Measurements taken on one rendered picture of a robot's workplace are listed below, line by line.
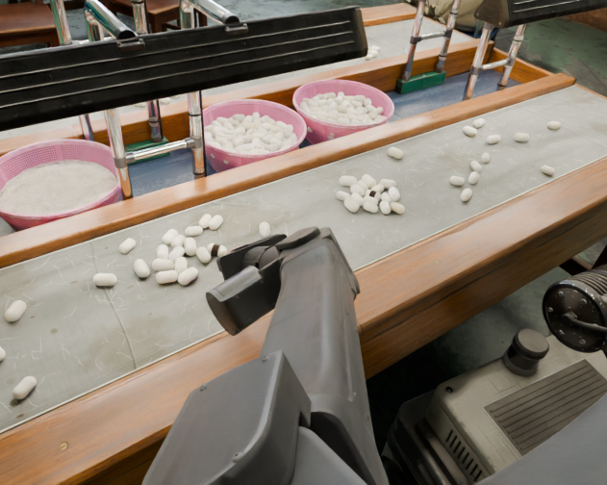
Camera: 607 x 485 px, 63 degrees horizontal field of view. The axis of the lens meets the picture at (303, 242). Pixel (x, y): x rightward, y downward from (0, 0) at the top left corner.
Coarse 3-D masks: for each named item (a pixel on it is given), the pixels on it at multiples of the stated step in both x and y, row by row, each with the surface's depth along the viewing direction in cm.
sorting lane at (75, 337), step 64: (448, 128) 130; (512, 128) 133; (576, 128) 136; (256, 192) 103; (320, 192) 105; (448, 192) 108; (512, 192) 110; (64, 256) 85; (128, 256) 86; (192, 256) 88; (384, 256) 91; (0, 320) 74; (64, 320) 75; (128, 320) 76; (192, 320) 77; (0, 384) 67; (64, 384) 67
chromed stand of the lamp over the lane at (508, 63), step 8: (488, 24) 126; (488, 32) 127; (520, 32) 136; (480, 40) 130; (488, 40) 129; (520, 40) 137; (480, 48) 130; (512, 48) 139; (480, 56) 132; (512, 56) 140; (472, 64) 134; (480, 64) 133; (488, 64) 137; (496, 64) 138; (504, 64) 141; (512, 64) 142; (472, 72) 135; (504, 72) 144; (472, 80) 136; (504, 80) 145; (472, 88) 138; (496, 88) 147; (504, 88) 147; (464, 96) 140
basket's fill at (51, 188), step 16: (16, 176) 103; (32, 176) 103; (48, 176) 104; (64, 176) 103; (80, 176) 103; (96, 176) 104; (112, 176) 106; (0, 192) 98; (16, 192) 98; (32, 192) 98; (48, 192) 99; (64, 192) 100; (80, 192) 99; (96, 192) 100; (0, 208) 95; (16, 208) 95; (32, 208) 95; (48, 208) 95; (64, 208) 96
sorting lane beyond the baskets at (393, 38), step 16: (368, 32) 181; (384, 32) 182; (400, 32) 183; (432, 32) 186; (384, 48) 170; (400, 48) 171; (336, 64) 156; (352, 64) 157; (256, 80) 143; (272, 80) 144; (128, 112) 124; (32, 128) 115; (48, 128) 116
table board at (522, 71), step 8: (424, 16) 199; (440, 24) 194; (456, 32) 188; (496, 48) 178; (496, 56) 177; (504, 56) 175; (520, 64) 171; (528, 64) 169; (512, 72) 174; (520, 72) 172; (528, 72) 169; (536, 72) 167; (544, 72) 165; (520, 80) 173; (528, 80) 170; (584, 88) 157; (600, 96) 153
